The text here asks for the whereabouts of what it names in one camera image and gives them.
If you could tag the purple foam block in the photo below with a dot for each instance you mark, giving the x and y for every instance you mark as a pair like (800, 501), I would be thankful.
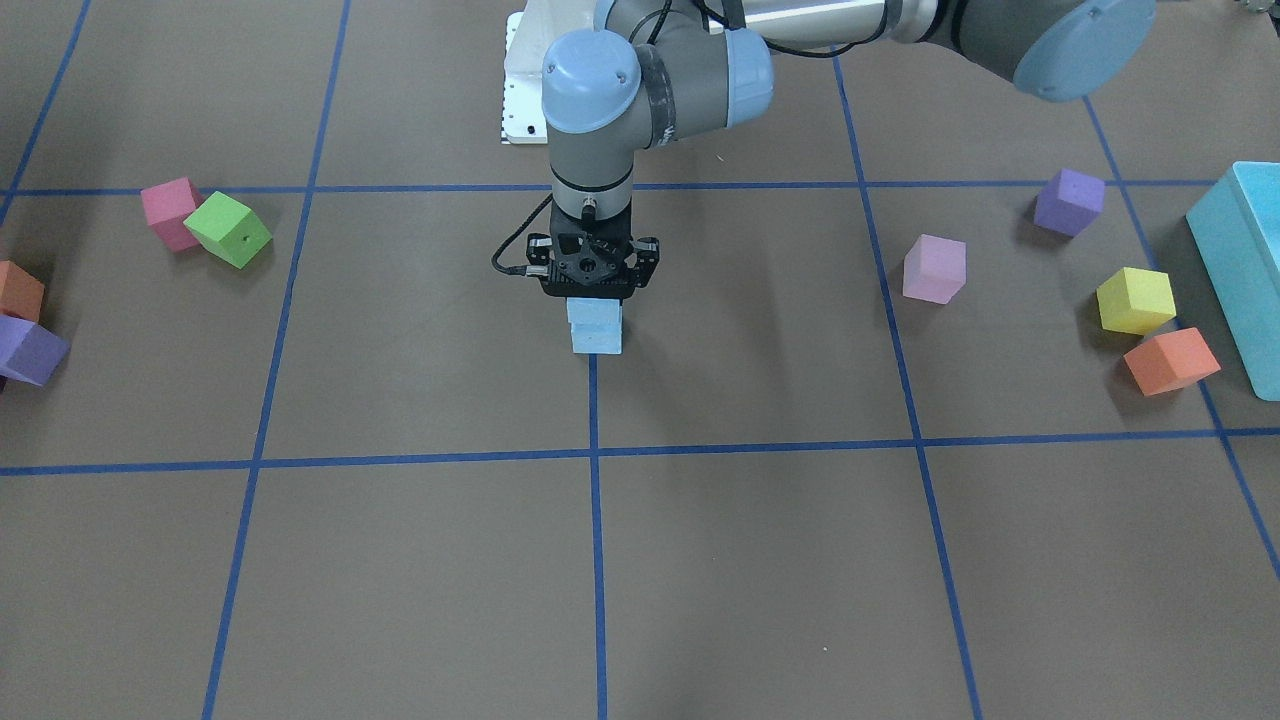
(1070, 202)
(29, 353)

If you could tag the magenta foam block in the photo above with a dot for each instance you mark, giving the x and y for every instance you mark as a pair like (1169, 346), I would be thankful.
(167, 206)

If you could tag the green foam block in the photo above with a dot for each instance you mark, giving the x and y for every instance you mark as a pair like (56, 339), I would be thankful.
(228, 229)

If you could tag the orange foam block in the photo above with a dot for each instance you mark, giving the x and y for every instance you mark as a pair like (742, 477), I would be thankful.
(1171, 361)
(22, 295)

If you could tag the light blue foam block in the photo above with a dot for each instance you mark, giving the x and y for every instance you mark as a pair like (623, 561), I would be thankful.
(597, 339)
(593, 313)

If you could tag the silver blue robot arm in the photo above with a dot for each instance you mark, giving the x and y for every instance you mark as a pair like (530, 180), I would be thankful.
(645, 74)

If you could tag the blue plastic tray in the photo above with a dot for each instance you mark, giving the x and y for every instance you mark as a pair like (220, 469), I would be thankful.
(1236, 228)

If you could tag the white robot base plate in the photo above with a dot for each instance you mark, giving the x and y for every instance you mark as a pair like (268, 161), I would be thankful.
(528, 36)

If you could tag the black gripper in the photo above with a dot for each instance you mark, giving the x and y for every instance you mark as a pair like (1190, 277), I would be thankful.
(648, 254)

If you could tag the light pink foam block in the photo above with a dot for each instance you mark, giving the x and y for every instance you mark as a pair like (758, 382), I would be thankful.
(934, 269)

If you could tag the yellow foam block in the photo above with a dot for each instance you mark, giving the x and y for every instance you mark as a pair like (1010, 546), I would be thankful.
(1135, 301)

